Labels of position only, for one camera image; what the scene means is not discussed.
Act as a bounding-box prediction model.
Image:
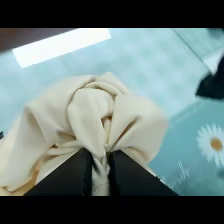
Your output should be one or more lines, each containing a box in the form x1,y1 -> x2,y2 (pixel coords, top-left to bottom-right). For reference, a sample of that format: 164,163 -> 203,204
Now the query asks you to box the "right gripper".
195,55 -> 224,100

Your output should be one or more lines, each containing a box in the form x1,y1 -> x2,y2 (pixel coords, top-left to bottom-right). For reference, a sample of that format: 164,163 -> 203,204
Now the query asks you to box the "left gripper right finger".
107,149 -> 178,197

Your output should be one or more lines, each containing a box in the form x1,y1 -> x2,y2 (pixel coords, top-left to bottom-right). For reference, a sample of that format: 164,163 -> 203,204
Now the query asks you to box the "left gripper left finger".
24,147 -> 95,197

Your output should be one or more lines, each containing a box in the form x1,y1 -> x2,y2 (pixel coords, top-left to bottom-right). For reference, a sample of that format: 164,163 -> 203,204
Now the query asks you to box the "cream shirt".
0,71 -> 169,197

